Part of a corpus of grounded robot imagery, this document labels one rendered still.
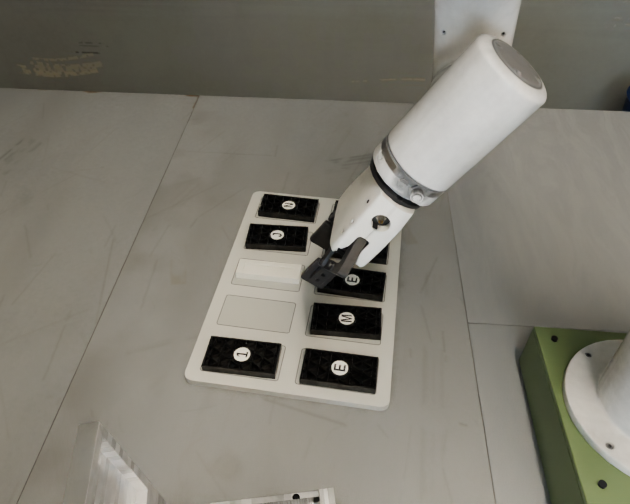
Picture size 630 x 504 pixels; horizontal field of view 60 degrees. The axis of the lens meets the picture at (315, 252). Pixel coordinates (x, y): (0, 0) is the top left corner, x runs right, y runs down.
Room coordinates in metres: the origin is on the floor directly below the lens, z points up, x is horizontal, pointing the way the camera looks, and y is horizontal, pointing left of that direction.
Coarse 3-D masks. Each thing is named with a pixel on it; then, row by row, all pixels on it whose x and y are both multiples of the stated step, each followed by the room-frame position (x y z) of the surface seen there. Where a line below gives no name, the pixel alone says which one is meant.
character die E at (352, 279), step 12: (336, 276) 0.57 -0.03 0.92; (348, 276) 0.57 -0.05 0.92; (360, 276) 0.57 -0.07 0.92; (372, 276) 0.57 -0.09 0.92; (384, 276) 0.57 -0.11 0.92; (324, 288) 0.54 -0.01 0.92; (336, 288) 0.54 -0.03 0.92; (348, 288) 0.54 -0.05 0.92; (360, 288) 0.54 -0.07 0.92; (372, 288) 0.55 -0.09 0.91
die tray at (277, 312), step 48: (240, 240) 0.66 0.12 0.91; (240, 288) 0.55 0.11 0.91; (288, 288) 0.55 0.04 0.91; (384, 288) 0.55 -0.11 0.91; (240, 336) 0.46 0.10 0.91; (288, 336) 0.46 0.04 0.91; (384, 336) 0.46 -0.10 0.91; (240, 384) 0.39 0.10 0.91; (288, 384) 0.39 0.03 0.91; (384, 384) 0.39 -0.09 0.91
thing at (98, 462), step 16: (80, 432) 0.22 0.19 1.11; (96, 432) 0.22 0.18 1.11; (80, 448) 0.20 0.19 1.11; (96, 448) 0.20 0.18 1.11; (112, 448) 0.22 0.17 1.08; (80, 464) 0.19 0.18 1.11; (96, 464) 0.19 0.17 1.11; (112, 464) 0.22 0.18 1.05; (128, 464) 0.22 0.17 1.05; (80, 480) 0.18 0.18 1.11; (96, 480) 0.19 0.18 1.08; (112, 480) 0.20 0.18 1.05; (128, 480) 0.22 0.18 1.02; (144, 480) 0.22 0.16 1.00; (64, 496) 0.17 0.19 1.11; (80, 496) 0.16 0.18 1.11; (96, 496) 0.18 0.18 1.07; (112, 496) 0.19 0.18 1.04; (128, 496) 0.21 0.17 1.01; (144, 496) 0.21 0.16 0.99; (160, 496) 0.23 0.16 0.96
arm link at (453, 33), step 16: (448, 0) 0.54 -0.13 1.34; (464, 0) 0.53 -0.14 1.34; (480, 0) 0.52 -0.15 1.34; (496, 0) 0.52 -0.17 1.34; (512, 0) 0.53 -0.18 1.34; (448, 16) 0.55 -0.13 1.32; (464, 16) 0.54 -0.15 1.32; (480, 16) 0.54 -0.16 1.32; (496, 16) 0.53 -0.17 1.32; (512, 16) 0.54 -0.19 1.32; (448, 32) 0.55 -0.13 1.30; (464, 32) 0.54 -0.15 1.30; (480, 32) 0.54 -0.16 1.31; (496, 32) 0.54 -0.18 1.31; (512, 32) 0.54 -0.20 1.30; (448, 48) 0.55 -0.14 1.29; (464, 48) 0.54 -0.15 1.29; (448, 64) 0.53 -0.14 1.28; (432, 80) 0.53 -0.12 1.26
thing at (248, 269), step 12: (240, 264) 0.59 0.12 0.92; (252, 264) 0.59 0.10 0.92; (264, 264) 0.59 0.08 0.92; (276, 264) 0.59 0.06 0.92; (288, 264) 0.59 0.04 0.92; (240, 276) 0.57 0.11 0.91; (252, 276) 0.57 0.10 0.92; (264, 276) 0.57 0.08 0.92; (276, 276) 0.57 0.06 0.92; (288, 276) 0.57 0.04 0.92; (300, 276) 0.58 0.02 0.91
